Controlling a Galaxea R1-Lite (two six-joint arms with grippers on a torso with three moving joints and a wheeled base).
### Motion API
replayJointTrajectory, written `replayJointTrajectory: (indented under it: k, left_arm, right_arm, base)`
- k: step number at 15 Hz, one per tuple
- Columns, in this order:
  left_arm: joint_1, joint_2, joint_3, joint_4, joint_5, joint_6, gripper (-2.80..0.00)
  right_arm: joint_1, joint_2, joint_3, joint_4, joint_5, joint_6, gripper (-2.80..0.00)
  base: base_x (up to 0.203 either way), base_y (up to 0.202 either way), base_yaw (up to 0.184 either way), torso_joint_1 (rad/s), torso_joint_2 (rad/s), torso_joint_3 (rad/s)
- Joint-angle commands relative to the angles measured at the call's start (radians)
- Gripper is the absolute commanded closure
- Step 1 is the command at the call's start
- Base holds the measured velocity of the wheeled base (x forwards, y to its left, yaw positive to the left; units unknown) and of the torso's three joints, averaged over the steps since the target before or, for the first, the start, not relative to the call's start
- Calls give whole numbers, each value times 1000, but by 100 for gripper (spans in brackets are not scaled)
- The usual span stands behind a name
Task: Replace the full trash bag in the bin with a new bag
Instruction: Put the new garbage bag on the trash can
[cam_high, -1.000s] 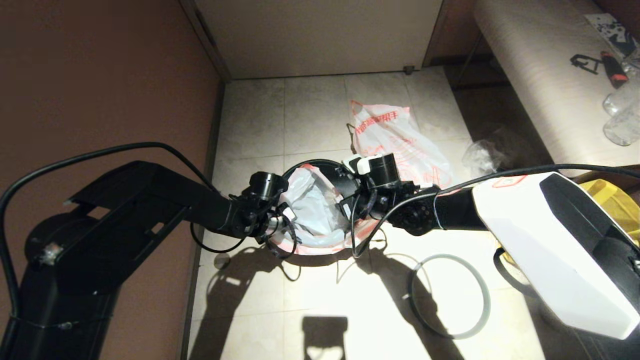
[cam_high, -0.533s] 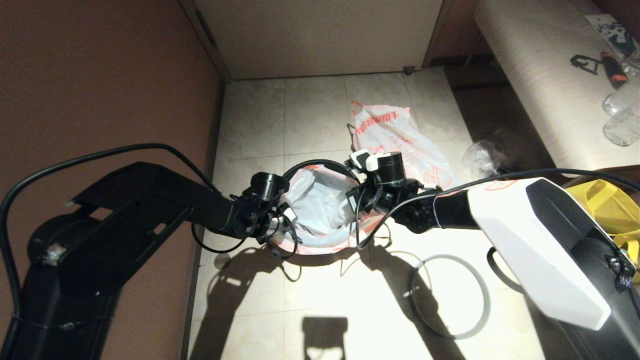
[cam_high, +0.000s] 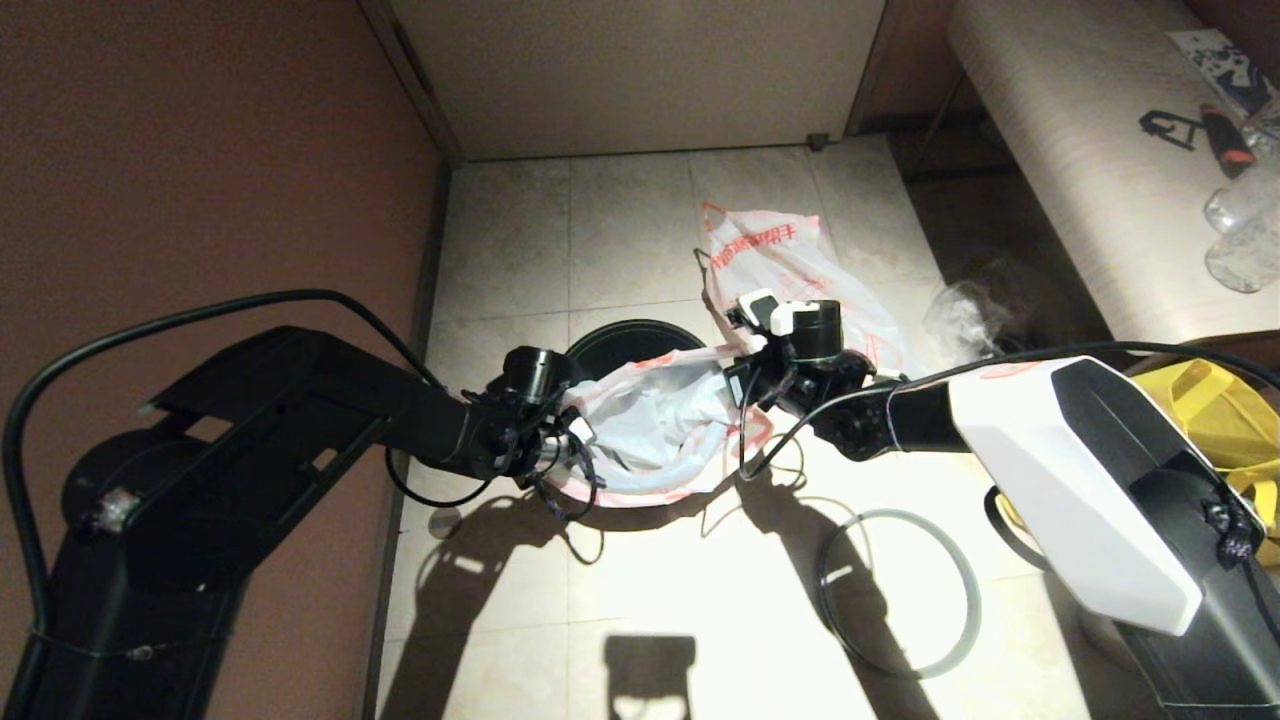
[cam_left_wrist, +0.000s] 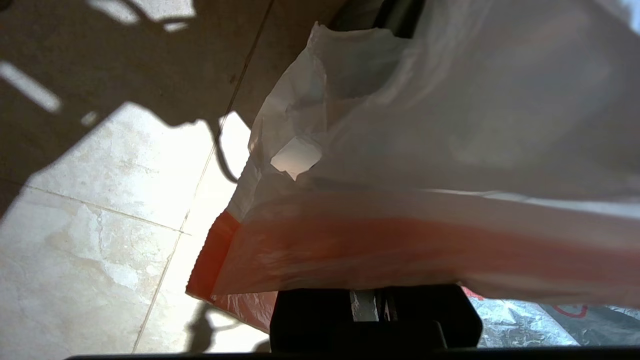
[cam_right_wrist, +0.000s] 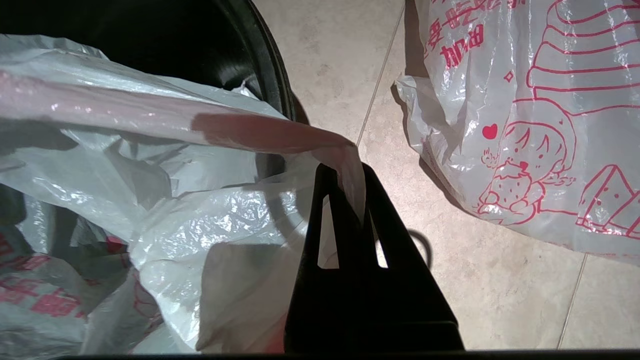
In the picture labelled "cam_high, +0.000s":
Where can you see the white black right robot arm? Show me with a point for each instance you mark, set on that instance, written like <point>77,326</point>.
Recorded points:
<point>1080,480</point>

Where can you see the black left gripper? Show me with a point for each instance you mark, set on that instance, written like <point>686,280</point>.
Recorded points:
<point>540,445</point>

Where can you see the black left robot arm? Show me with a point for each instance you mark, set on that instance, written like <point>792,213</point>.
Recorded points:
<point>200,500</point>

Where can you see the crumpled clear plastic bag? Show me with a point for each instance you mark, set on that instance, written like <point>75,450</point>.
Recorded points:
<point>965,310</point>

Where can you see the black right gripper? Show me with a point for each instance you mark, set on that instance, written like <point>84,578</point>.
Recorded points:
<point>810,385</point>

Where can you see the small metal door stop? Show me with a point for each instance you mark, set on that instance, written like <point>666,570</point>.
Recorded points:
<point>817,141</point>

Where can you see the black round trash bin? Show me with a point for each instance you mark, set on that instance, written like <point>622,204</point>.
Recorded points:
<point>625,345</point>

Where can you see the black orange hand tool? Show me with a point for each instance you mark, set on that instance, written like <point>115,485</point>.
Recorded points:
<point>1228,140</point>

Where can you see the yellow fabric tote bag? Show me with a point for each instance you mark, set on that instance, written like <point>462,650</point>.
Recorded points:
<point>1230,440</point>

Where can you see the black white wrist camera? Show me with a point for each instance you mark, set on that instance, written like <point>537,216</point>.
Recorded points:
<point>535,375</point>
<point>800,322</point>

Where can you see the round metal floor drain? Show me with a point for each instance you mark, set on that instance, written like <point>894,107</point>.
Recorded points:
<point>444,520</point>

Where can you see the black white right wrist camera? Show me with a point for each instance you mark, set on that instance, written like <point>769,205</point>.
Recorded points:
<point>800,322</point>

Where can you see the beige wood-grain table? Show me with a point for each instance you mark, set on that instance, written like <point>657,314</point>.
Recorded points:
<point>1080,150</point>

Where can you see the white red-printed trash bag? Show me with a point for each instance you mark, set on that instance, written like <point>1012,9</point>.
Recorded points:
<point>760,250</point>

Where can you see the clear plastic bottle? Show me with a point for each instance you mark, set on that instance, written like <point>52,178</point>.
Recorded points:
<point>1238,203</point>
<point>1250,253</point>

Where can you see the white plastic bag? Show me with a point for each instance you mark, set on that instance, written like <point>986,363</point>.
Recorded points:
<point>660,430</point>

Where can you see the white door panel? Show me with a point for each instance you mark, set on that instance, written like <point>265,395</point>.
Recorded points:
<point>640,70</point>

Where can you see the black metal clip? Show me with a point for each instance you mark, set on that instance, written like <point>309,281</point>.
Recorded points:
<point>1158,124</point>

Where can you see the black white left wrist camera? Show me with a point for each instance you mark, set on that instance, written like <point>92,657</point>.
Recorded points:
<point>535,375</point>

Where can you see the blue white printed paper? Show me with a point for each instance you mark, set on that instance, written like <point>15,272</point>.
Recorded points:
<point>1225,68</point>

